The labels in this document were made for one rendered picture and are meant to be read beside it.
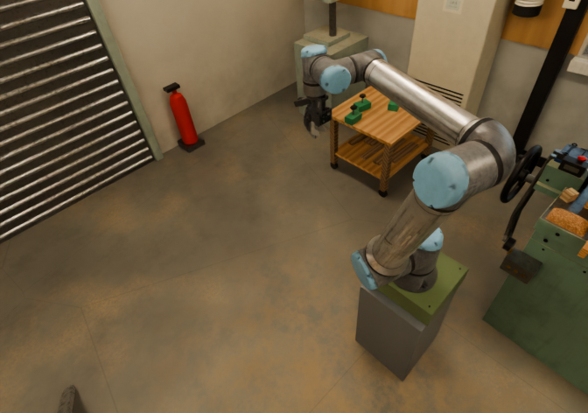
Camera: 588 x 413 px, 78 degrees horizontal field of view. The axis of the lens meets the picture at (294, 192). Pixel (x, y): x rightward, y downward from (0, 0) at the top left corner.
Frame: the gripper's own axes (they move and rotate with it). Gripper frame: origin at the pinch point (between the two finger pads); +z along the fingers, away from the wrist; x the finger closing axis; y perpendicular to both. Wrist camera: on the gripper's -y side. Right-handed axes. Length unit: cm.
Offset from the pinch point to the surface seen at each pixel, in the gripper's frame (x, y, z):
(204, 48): 54, -200, 32
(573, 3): 180, 24, -10
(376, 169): 87, -31, 89
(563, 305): 47, 102, 63
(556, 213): 42, 83, 17
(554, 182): 61, 75, 19
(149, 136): -20, -188, 80
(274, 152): 59, -122, 106
